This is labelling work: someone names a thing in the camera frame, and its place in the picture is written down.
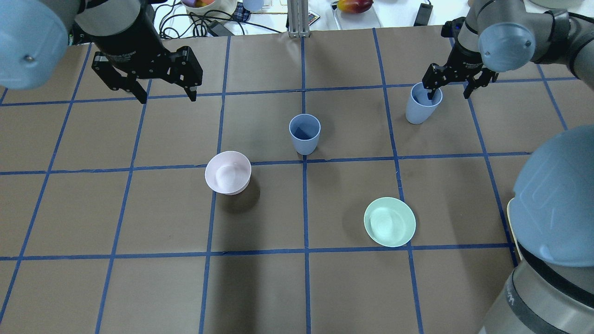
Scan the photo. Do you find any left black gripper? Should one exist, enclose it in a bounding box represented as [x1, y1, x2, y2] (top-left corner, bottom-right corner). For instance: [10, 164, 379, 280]
[91, 9, 203, 104]

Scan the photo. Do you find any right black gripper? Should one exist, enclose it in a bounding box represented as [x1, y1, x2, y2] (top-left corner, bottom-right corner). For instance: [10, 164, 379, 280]
[421, 38, 499, 101]

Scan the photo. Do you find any blue cup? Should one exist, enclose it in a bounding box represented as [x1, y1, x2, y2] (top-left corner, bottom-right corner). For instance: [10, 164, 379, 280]
[288, 114, 321, 155]
[405, 82, 443, 124]

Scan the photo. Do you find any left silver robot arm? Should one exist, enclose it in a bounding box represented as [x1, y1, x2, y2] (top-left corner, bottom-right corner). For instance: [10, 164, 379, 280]
[0, 0, 203, 104]

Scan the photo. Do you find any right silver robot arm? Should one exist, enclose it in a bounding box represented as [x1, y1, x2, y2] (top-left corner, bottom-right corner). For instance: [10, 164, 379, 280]
[422, 0, 594, 334]

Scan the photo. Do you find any black power adapter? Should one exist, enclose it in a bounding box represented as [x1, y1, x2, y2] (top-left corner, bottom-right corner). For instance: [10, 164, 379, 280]
[413, 3, 433, 26]

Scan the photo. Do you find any pink bowl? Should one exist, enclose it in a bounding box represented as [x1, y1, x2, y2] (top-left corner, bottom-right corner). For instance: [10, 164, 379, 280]
[205, 151, 252, 195]

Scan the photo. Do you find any metal tray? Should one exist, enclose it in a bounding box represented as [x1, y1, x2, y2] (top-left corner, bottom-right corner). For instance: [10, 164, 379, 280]
[331, 0, 382, 30]

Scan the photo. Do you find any cream toaster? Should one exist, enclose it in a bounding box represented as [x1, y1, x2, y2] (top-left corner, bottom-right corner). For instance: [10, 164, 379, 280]
[505, 197, 523, 266]

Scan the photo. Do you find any red mango fruit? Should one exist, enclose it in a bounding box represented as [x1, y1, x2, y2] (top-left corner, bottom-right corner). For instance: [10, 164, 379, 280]
[336, 0, 374, 13]

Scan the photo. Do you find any mint green bowl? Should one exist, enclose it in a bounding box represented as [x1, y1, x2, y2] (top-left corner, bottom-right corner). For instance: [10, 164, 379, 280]
[363, 197, 417, 248]

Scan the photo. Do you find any remote control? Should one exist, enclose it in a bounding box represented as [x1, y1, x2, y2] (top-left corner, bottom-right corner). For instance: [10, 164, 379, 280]
[308, 11, 320, 26]

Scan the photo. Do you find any aluminium frame post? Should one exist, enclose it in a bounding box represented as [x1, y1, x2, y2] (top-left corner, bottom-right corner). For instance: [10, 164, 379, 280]
[287, 0, 310, 38]

